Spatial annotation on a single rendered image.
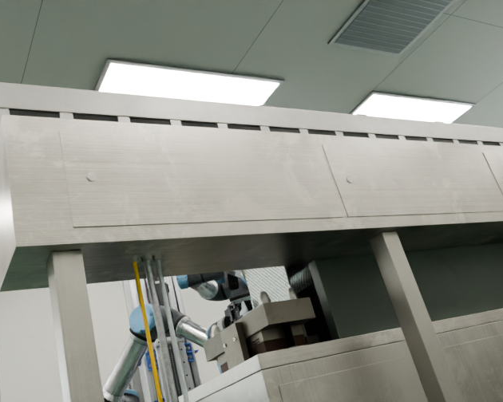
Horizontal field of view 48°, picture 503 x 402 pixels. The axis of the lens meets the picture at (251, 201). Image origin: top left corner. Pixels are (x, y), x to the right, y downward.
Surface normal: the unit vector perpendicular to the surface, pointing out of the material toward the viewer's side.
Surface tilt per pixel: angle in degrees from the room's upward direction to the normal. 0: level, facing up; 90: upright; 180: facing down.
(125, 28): 180
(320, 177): 90
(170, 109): 90
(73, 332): 90
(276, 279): 90
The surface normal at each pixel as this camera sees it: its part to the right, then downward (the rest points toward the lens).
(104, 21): 0.25, 0.89
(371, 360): 0.47, -0.46
